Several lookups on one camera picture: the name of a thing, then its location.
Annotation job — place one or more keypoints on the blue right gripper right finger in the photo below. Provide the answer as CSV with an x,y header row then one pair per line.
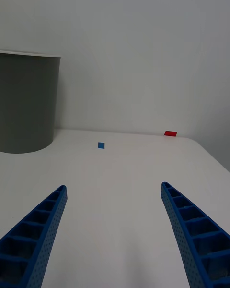
x,y
191,235

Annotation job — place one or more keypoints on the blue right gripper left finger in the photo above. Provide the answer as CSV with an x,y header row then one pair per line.
x,y
40,235

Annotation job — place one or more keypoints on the grey plastic bin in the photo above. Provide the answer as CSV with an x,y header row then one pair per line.
x,y
26,103

